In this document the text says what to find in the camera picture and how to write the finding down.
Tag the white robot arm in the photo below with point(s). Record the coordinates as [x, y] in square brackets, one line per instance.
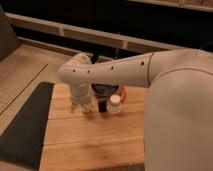
[178, 109]

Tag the black eraser block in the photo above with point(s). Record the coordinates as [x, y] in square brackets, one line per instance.
[102, 105]

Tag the dark floor mat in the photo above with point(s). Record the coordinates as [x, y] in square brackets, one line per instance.
[22, 141]

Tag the black round bowl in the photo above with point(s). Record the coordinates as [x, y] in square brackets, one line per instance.
[103, 90]

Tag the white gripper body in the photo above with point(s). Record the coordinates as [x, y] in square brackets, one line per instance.
[81, 96]

